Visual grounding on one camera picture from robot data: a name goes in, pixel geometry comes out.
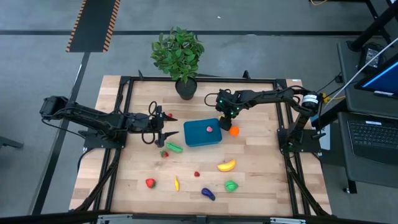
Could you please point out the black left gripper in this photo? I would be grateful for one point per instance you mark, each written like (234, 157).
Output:
(140, 123)

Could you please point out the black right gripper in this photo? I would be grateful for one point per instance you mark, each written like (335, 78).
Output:
(228, 102)

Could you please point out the orange toy tangerine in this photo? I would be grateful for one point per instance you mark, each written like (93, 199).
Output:
(234, 131)

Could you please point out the pink toy onion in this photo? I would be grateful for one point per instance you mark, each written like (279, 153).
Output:
(210, 129)

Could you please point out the green toy pea pod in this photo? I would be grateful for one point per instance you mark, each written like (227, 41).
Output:
(174, 147)

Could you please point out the teal plastic tupperware container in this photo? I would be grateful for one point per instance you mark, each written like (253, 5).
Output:
(194, 133)

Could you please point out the yellow toy banana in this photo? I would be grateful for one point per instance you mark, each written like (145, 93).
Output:
(227, 166)

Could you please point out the red toy tomato green top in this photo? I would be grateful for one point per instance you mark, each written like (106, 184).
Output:
(150, 183)

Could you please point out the green toy apple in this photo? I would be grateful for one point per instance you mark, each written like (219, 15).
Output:
(231, 186)

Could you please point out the purple toy eggplant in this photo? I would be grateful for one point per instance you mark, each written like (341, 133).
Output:
(207, 193)

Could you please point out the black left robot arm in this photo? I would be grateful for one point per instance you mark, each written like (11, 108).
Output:
(87, 116)

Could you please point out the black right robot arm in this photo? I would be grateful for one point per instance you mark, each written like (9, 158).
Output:
(280, 95)

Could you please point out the small yellow toy chili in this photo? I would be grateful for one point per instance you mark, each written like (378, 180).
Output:
(177, 184)

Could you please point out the potted green artificial plant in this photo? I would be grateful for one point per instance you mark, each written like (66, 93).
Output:
(178, 56)

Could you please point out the black floor ramp striped edges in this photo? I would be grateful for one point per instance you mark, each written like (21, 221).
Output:
(93, 25)

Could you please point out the dark grey equipment cart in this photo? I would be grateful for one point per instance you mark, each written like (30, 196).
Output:
(348, 77)

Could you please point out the black laptop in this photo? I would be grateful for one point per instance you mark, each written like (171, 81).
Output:
(373, 133)

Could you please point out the black metal crossbar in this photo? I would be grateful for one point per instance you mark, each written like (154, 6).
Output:
(46, 217)

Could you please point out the dark metal stand leg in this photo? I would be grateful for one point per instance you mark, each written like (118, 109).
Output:
(9, 142)

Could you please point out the black power adapter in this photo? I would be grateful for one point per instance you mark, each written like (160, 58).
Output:
(370, 57)

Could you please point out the monitor with blue screen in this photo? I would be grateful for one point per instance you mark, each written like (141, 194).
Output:
(385, 81)

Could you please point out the black stand pole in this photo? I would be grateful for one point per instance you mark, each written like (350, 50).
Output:
(373, 28)

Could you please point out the black aluminium table frame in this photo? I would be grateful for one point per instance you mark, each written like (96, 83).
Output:
(217, 80)

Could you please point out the small black camera box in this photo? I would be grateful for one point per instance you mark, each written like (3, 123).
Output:
(201, 219)

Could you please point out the silver metal bracket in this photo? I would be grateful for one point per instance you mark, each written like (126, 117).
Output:
(287, 221)

